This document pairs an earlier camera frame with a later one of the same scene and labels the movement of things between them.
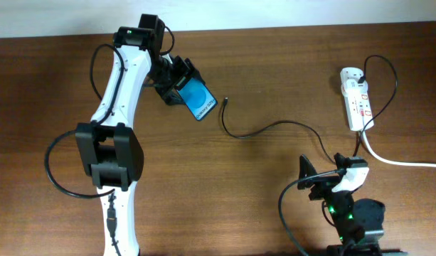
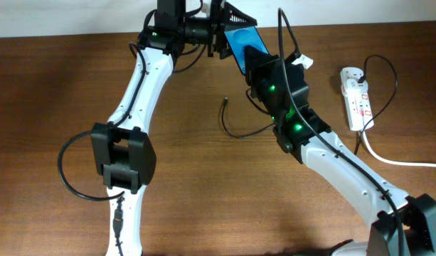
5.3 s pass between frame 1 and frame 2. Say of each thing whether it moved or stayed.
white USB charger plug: stayed
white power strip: stayed
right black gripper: moved
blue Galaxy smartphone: moved
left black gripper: moved
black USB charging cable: stayed
